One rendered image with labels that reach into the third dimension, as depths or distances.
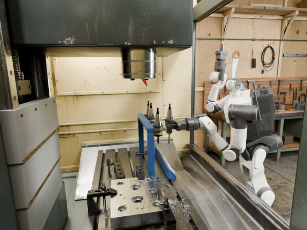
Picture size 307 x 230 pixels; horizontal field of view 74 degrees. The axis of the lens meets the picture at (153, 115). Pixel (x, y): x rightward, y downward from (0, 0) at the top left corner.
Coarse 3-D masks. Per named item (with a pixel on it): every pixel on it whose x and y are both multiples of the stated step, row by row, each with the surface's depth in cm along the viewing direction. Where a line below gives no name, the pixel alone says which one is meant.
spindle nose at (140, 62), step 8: (128, 56) 84; (136, 56) 83; (144, 56) 84; (152, 56) 86; (128, 64) 85; (136, 64) 84; (144, 64) 84; (152, 64) 86; (128, 72) 85; (136, 72) 84; (144, 72) 85; (152, 72) 87
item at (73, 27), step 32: (32, 0) 69; (64, 0) 71; (96, 0) 72; (128, 0) 74; (160, 0) 77; (192, 0) 79; (32, 32) 71; (64, 32) 72; (96, 32) 74; (128, 32) 76; (160, 32) 79; (192, 32) 82
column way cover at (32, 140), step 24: (0, 120) 64; (24, 120) 70; (48, 120) 96; (24, 144) 69; (48, 144) 96; (24, 168) 70; (48, 168) 94; (24, 192) 70; (48, 192) 94; (24, 216) 72
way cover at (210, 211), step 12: (180, 180) 150; (192, 180) 153; (204, 180) 155; (192, 192) 130; (204, 192) 133; (216, 192) 135; (204, 204) 122; (216, 204) 125; (228, 204) 125; (204, 216) 112; (216, 216) 114; (228, 216) 116; (240, 216) 116; (216, 228) 107; (228, 228) 107; (240, 228) 108
